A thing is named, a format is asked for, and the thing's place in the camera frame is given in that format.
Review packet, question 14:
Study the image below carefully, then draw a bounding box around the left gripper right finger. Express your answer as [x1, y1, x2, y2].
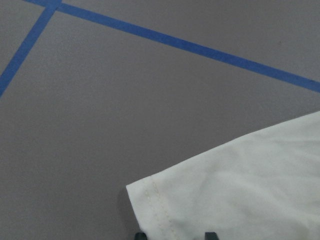
[204, 232, 218, 240]

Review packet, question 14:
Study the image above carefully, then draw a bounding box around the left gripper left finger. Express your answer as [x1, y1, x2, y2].
[135, 232, 147, 240]

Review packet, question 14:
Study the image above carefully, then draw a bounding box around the beige long-sleeve printed shirt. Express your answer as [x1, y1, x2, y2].
[126, 112, 320, 240]

